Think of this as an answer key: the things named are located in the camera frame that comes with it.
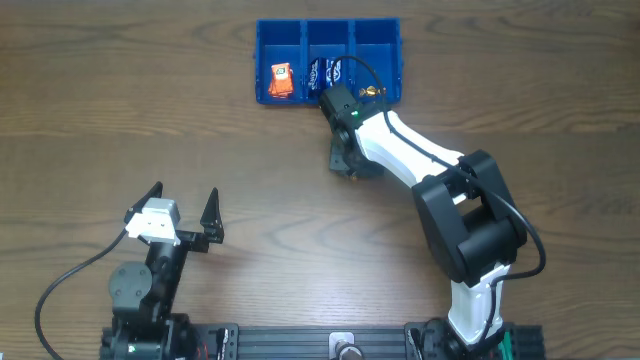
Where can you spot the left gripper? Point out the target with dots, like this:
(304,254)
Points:
(195,241)

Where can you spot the orange candy box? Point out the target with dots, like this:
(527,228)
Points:
(282,75)
(272,92)

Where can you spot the blue candy pack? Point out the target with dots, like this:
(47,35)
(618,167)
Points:
(337,75)
(314,75)

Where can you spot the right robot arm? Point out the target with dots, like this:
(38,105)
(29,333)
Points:
(390,145)

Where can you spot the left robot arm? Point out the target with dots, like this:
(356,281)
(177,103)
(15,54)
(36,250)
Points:
(130,287)

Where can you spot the blue tray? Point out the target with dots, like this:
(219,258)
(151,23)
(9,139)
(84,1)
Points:
(280,35)

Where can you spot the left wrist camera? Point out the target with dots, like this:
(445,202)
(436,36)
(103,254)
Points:
(155,220)

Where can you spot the mounting rail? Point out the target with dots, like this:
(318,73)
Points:
(300,342)

